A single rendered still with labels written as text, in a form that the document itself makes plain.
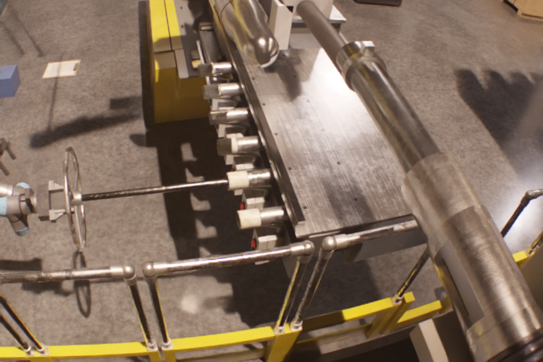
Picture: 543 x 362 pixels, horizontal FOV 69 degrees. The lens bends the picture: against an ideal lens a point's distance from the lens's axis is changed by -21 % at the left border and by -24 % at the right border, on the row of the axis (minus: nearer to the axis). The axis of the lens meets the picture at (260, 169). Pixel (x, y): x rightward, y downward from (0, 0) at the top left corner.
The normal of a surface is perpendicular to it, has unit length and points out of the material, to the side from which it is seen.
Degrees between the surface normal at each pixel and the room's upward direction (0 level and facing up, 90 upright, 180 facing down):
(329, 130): 0
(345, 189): 0
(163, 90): 90
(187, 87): 90
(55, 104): 0
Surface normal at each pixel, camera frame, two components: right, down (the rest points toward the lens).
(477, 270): -0.55, -0.45
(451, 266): -0.91, -0.07
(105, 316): 0.10, -0.69
